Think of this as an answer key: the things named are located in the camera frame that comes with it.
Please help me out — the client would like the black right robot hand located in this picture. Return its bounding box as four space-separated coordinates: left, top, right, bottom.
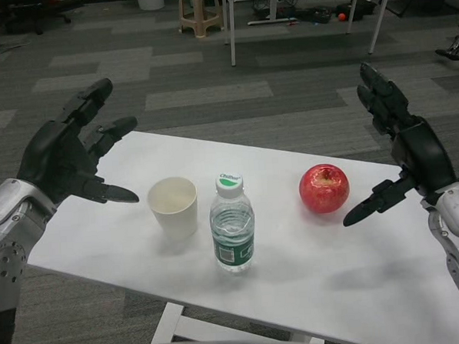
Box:
334 56 459 228

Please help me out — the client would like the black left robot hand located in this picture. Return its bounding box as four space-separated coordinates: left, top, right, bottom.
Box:
11 77 142 210

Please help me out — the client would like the white paper cup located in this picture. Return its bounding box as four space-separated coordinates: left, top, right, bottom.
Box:
146 175 201 243

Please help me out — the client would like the red apple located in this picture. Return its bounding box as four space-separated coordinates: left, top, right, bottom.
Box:
297 162 352 216

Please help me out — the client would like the black bag on floor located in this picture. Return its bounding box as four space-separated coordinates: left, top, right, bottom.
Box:
334 0 378 22

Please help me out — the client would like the black office chair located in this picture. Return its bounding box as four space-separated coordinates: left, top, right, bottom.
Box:
0 0 86 38

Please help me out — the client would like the clear water bottle green label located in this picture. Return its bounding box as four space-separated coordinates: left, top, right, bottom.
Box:
207 171 258 275

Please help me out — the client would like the beige plastic stool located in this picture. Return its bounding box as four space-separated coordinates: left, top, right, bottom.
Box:
177 0 225 39

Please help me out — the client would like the white frame table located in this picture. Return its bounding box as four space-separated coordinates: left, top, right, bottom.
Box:
221 0 399 68

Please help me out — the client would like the white table base frame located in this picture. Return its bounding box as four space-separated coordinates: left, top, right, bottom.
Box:
148 293 326 344

